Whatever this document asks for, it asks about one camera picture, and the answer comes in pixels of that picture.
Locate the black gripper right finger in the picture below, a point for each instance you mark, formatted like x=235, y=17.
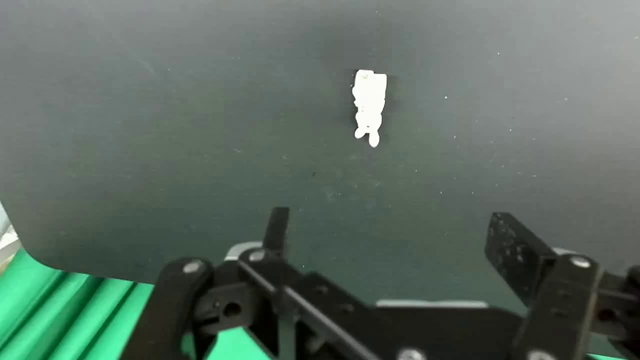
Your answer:
x=561, y=300

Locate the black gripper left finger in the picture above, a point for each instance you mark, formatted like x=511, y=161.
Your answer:
x=174, y=300

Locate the white toy figure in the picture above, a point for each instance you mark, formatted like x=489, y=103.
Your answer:
x=370, y=100

